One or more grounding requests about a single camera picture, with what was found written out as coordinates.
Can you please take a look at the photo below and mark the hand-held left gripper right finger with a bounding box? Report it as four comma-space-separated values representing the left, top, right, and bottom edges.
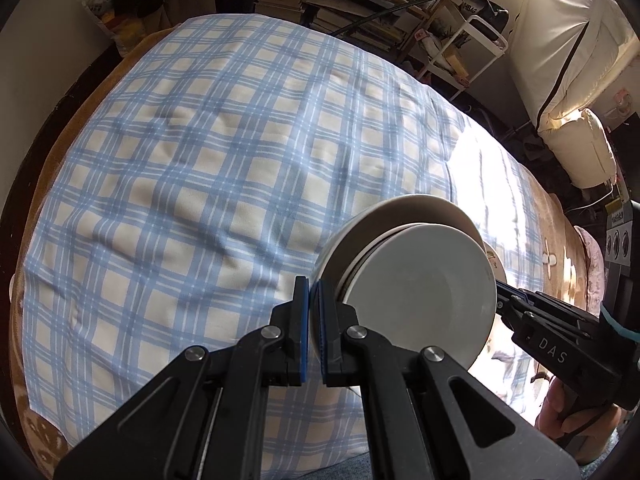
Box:
311, 280, 581, 480

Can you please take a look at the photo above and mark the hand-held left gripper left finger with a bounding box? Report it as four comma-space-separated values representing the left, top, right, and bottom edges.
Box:
52, 275, 311, 480

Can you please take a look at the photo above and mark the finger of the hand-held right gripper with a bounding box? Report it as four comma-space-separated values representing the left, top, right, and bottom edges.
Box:
522, 290, 601, 323
494, 280, 541, 333

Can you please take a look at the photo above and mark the person's right hand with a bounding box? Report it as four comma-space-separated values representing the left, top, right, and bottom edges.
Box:
535, 375, 623, 466

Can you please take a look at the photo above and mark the pink quilted cloth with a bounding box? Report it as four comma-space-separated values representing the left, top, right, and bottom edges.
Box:
572, 225, 607, 311

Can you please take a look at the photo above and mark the white cushion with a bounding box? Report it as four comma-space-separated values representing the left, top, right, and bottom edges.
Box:
539, 109, 617, 190

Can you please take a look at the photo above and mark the blue plaid tablecloth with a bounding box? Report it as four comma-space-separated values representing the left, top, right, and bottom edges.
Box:
22, 14, 546, 441

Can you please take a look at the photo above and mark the white utility cart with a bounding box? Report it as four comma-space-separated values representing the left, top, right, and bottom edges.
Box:
400, 14, 508, 103

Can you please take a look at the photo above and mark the black wash bag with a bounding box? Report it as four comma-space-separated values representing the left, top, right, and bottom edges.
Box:
457, 0, 508, 26

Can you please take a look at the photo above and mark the green clothes pole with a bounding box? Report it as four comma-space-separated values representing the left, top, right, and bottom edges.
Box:
330, 0, 513, 38

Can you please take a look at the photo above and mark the printed plastic bag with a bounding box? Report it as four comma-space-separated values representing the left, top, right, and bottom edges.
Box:
82, 0, 146, 56

